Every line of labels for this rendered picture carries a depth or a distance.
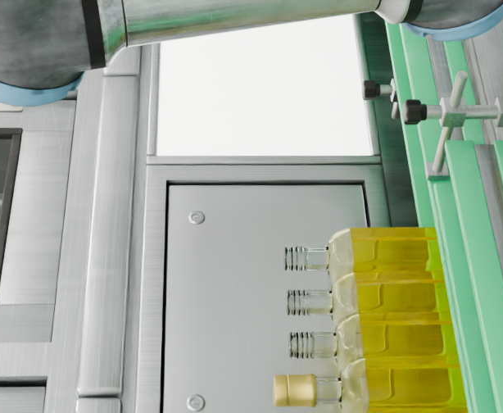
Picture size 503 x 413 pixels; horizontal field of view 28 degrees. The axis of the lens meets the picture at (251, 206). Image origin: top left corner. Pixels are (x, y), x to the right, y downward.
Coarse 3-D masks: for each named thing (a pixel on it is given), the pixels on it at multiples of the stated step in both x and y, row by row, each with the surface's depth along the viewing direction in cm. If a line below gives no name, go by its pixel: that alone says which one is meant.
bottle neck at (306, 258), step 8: (288, 248) 120; (296, 248) 120; (304, 248) 120; (312, 248) 120; (320, 248) 120; (288, 256) 120; (296, 256) 120; (304, 256) 120; (312, 256) 120; (320, 256) 120; (288, 264) 120; (296, 264) 120; (304, 264) 120; (312, 264) 120; (320, 264) 120
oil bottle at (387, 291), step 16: (352, 272) 117; (368, 272) 117; (384, 272) 117; (400, 272) 118; (416, 272) 118; (432, 272) 118; (336, 288) 116; (352, 288) 116; (368, 288) 116; (384, 288) 116; (400, 288) 116; (416, 288) 116; (432, 288) 116; (336, 304) 116; (352, 304) 115; (368, 304) 115; (384, 304) 115; (400, 304) 115; (416, 304) 115; (432, 304) 115; (448, 304) 115; (336, 320) 117
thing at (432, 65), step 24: (408, 48) 139; (432, 48) 139; (456, 48) 139; (408, 72) 137; (432, 72) 136; (456, 72) 136; (432, 96) 133; (432, 120) 130; (432, 144) 128; (432, 192) 123; (456, 336) 111
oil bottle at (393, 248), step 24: (336, 240) 120; (360, 240) 120; (384, 240) 120; (408, 240) 120; (432, 240) 120; (336, 264) 119; (360, 264) 118; (384, 264) 118; (408, 264) 118; (432, 264) 118
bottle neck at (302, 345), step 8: (296, 336) 113; (304, 336) 113; (312, 336) 113; (320, 336) 113; (328, 336) 113; (288, 344) 115; (296, 344) 113; (304, 344) 113; (312, 344) 113; (320, 344) 113; (328, 344) 113; (296, 352) 113; (304, 352) 113; (312, 352) 113; (320, 352) 113; (328, 352) 113
